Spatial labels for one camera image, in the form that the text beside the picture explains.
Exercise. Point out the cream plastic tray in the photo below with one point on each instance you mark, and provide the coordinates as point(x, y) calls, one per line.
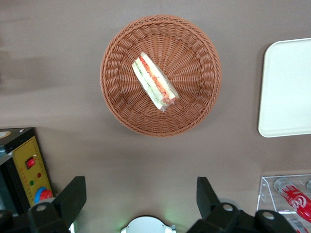
point(286, 92)

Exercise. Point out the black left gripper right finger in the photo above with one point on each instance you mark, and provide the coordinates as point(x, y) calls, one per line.
point(210, 204)

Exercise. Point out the red cola bottle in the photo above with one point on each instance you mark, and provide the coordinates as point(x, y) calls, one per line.
point(295, 199)

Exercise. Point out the black food warmer yellow panel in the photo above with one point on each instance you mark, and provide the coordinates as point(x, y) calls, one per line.
point(24, 157)

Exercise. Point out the brown round wicker basket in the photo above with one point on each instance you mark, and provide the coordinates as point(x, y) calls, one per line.
point(194, 72)

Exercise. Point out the plastic sandwich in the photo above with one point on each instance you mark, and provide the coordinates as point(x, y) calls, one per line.
point(153, 80)

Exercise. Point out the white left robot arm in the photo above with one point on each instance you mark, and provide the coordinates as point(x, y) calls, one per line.
point(148, 225)

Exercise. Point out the clear acrylic bottle rack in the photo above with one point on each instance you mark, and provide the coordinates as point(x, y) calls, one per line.
point(266, 191)

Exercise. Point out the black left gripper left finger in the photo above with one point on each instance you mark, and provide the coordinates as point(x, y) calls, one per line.
point(69, 201)

